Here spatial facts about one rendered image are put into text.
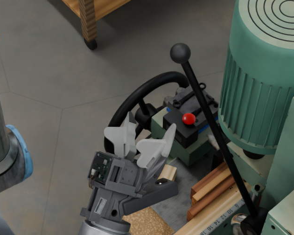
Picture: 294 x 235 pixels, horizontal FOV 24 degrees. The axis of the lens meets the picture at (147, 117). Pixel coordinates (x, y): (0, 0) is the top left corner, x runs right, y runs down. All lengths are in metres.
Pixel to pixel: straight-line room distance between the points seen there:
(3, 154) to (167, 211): 0.42
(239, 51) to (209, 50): 1.87
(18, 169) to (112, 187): 0.65
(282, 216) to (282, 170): 0.16
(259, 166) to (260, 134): 0.20
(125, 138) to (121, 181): 0.11
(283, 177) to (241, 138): 0.10
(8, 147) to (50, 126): 1.10
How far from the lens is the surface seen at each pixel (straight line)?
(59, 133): 2.74
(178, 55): 1.12
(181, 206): 1.56
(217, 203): 1.52
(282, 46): 1.05
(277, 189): 1.32
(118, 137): 1.21
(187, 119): 1.53
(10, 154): 1.68
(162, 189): 1.19
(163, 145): 1.11
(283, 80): 1.10
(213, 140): 1.58
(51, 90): 2.86
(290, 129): 1.16
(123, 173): 1.14
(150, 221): 1.51
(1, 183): 1.73
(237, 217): 1.38
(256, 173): 1.42
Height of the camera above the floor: 2.30
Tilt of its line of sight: 57 degrees down
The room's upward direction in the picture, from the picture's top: straight up
